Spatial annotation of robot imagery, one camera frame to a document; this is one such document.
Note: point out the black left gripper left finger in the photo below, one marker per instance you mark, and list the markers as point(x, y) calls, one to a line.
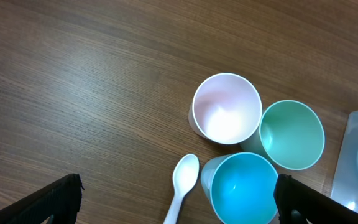
point(58, 202)

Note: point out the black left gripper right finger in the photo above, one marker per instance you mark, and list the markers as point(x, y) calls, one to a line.
point(298, 203)

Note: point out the blue plastic cup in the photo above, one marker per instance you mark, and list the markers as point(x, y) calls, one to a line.
point(240, 188)

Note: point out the green plastic cup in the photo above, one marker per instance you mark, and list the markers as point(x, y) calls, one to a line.
point(290, 135)

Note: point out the white plastic spoon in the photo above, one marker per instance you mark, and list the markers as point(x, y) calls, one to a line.
point(184, 178)

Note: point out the pink plastic cup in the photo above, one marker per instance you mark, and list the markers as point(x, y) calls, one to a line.
point(226, 108)

